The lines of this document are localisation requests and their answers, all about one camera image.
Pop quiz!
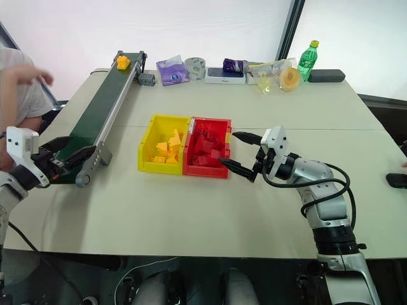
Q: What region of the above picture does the purple wrapped bundle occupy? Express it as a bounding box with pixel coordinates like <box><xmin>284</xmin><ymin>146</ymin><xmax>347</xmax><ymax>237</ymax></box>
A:
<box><xmin>222</xmin><ymin>58</ymin><xmax>252</xmax><ymax>74</ymax></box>

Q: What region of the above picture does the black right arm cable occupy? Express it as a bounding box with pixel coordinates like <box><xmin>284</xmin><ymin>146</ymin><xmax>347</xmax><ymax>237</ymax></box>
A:
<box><xmin>261</xmin><ymin>163</ymin><xmax>355</xmax><ymax>230</ymax></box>

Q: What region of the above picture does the person in white shirt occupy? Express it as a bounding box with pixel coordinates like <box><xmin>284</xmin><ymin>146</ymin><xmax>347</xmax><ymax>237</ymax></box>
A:
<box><xmin>0</xmin><ymin>46</ymin><xmax>54</xmax><ymax>132</ymax></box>

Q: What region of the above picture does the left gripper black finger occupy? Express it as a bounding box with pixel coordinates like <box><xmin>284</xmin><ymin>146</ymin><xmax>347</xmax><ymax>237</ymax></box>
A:
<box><xmin>39</xmin><ymin>135</ymin><xmax>73</xmax><ymax>154</ymax></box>
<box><xmin>62</xmin><ymin>146</ymin><xmax>98</xmax><ymax>170</ymax></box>

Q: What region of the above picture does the dark rounded shape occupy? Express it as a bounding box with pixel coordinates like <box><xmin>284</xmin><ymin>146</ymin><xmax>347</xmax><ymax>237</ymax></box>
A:
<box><xmin>135</xmin><ymin>269</ymin><xmax>189</xmax><ymax>305</ymax></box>
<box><xmin>221</xmin><ymin>268</ymin><xmax>259</xmax><ymax>305</ymax></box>

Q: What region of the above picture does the person's bare hand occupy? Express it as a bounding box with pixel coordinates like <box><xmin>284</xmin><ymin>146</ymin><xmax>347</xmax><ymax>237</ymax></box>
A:
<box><xmin>30</xmin><ymin>67</ymin><xmax>55</xmax><ymax>85</ymax></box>

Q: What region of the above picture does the dark window frame post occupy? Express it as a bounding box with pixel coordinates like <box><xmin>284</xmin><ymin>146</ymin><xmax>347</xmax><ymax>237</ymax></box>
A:
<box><xmin>275</xmin><ymin>0</ymin><xmax>307</xmax><ymax>61</ymax></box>

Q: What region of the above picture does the black computer mouse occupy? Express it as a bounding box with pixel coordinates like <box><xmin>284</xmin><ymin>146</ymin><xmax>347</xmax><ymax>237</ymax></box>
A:
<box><xmin>385</xmin><ymin>172</ymin><xmax>407</xmax><ymax>189</ymax></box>

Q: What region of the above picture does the clear plastic bag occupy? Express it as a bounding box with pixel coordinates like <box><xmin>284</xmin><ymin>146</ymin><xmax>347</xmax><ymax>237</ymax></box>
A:
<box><xmin>245</xmin><ymin>57</ymin><xmax>299</xmax><ymax>97</ymax></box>

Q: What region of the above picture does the yellow plastic bin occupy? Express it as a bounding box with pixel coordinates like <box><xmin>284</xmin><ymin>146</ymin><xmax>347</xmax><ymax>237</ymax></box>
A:
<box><xmin>136</xmin><ymin>114</ymin><xmax>192</xmax><ymax>176</ymax></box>

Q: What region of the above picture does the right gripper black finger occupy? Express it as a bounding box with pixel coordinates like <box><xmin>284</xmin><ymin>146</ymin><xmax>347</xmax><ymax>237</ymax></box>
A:
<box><xmin>232</xmin><ymin>130</ymin><xmax>263</xmax><ymax>147</ymax></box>
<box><xmin>219</xmin><ymin>157</ymin><xmax>258</xmax><ymax>184</ymax></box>

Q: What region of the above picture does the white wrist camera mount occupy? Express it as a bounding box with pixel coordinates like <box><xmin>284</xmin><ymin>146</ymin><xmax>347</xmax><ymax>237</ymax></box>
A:
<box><xmin>260</xmin><ymin>125</ymin><xmax>289</xmax><ymax>177</ymax></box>
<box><xmin>5</xmin><ymin>126</ymin><xmax>52</xmax><ymax>188</ymax></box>

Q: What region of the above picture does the white box with blue lid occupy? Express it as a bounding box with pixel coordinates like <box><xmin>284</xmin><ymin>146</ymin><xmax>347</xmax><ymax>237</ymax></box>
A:
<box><xmin>204</xmin><ymin>66</ymin><xmax>249</xmax><ymax>85</ymax></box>

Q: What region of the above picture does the grey tape roll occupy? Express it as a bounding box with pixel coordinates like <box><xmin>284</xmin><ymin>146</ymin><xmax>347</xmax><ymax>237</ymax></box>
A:
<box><xmin>184</xmin><ymin>57</ymin><xmax>207</xmax><ymax>81</ymax></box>

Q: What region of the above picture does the black oblong case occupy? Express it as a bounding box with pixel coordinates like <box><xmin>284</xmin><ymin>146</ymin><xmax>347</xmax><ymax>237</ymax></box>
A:
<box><xmin>308</xmin><ymin>69</ymin><xmax>347</xmax><ymax>84</ymax></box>

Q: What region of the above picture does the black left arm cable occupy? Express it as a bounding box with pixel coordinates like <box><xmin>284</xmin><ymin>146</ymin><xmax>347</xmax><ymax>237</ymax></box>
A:
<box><xmin>6</xmin><ymin>221</ymin><xmax>84</xmax><ymax>305</ymax></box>

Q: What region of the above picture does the red plastic bin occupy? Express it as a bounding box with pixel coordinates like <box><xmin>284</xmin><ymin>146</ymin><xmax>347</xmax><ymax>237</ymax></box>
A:
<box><xmin>181</xmin><ymin>116</ymin><xmax>233</xmax><ymax>180</ymax></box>

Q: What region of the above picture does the tan tape roll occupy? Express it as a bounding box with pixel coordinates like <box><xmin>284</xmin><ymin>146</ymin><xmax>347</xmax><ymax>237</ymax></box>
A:
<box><xmin>279</xmin><ymin>66</ymin><xmax>301</xmax><ymax>93</ymax></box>

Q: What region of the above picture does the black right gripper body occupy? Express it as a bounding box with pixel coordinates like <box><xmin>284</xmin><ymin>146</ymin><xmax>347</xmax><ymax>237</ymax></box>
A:
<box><xmin>252</xmin><ymin>146</ymin><xmax>277</xmax><ymax>176</ymax></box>

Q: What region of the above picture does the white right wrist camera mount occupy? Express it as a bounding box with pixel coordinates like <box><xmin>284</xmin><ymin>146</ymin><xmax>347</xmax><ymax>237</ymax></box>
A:
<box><xmin>260</xmin><ymin>125</ymin><xmax>289</xmax><ymax>177</ymax></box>

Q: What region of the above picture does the green conveyor belt unit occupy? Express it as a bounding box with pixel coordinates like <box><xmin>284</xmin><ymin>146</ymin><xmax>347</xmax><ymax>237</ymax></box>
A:
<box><xmin>48</xmin><ymin>50</ymin><xmax>149</xmax><ymax>189</ymax></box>

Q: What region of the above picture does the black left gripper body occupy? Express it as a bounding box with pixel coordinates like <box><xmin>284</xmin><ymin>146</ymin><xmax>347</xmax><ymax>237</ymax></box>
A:
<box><xmin>31</xmin><ymin>151</ymin><xmax>70</xmax><ymax>185</ymax></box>

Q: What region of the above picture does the black chair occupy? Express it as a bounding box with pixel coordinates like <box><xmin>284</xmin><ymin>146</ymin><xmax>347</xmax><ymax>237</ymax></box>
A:
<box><xmin>40</xmin><ymin>99</ymin><xmax>70</xmax><ymax>132</ymax></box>

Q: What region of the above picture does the green plastic bottle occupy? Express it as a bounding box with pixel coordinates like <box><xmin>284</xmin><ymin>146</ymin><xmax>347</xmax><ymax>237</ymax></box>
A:
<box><xmin>296</xmin><ymin>39</ymin><xmax>320</xmax><ymax>83</ymax></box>

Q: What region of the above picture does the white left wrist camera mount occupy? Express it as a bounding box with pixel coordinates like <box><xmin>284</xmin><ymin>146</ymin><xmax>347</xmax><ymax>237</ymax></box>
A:
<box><xmin>5</xmin><ymin>126</ymin><xmax>52</xmax><ymax>188</ymax></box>

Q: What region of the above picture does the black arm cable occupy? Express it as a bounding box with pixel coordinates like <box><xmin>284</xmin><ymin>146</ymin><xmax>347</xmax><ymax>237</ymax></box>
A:
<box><xmin>261</xmin><ymin>163</ymin><xmax>355</xmax><ymax>230</ymax></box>
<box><xmin>6</xmin><ymin>221</ymin><xmax>84</xmax><ymax>305</ymax></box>

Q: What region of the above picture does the purple tissue pack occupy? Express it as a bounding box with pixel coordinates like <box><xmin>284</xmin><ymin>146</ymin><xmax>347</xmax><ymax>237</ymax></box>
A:
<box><xmin>155</xmin><ymin>54</ymin><xmax>191</xmax><ymax>87</ymax></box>

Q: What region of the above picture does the white cable under table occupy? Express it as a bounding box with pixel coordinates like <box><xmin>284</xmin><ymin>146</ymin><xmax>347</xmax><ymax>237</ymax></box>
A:
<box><xmin>113</xmin><ymin>256</ymin><xmax>177</xmax><ymax>305</ymax></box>

